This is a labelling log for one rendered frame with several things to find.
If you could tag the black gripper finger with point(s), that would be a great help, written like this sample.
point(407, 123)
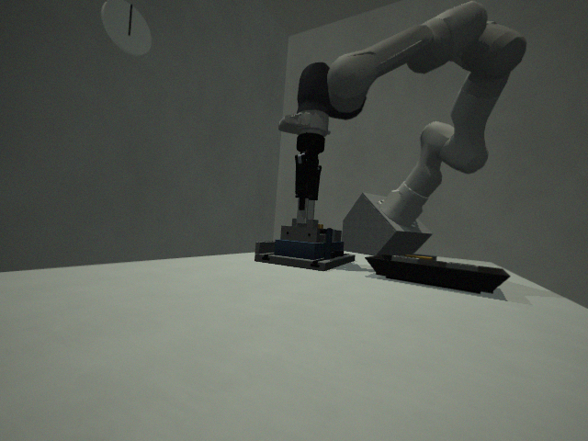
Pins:
point(303, 178)
point(314, 188)

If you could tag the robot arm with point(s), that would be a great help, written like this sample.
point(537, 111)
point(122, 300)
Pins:
point(461, 35)

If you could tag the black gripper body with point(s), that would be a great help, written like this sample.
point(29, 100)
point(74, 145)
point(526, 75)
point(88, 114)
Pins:
point(312, 144)

